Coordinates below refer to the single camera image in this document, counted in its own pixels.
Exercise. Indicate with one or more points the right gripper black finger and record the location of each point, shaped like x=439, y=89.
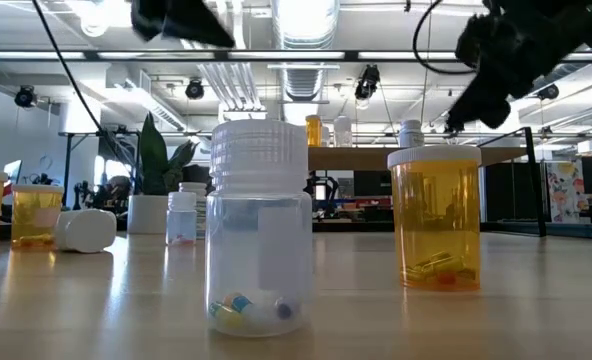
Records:
x=478, y=107

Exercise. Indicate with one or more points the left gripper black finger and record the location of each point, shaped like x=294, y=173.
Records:
x=196, y=22

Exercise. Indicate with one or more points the clear plastic pill bottle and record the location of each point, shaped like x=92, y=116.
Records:
x=326, y=136
x=343, y=131

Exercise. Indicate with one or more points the small orange pill bottle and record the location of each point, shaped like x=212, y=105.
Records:
x=314, y=131

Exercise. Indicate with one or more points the small clear bottle red pills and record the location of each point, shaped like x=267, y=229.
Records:
x=182, y=220

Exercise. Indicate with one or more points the clear bottle with colourful capsules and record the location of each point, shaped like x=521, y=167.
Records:
x=258, y=240

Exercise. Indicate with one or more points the black ceiling spotlight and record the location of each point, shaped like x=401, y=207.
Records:
x=194, y=89
x=547, y=91
x=367, y=82
x=25, y=96

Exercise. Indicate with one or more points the floral printed panel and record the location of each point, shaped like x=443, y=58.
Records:
x=566, y=190

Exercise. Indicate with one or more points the black wide monitor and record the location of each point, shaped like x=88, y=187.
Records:
x=376, y=182

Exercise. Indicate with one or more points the green plant in white pot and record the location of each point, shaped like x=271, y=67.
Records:
x=148, y=215

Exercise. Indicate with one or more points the tilted bright computer monitor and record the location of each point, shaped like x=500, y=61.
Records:
x=13, y=172

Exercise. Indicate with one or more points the silver ceiling air duct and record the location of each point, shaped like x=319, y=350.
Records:
x=303, y=82

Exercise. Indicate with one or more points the wooden shelf with black frame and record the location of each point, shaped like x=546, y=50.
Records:
x=356, y=157

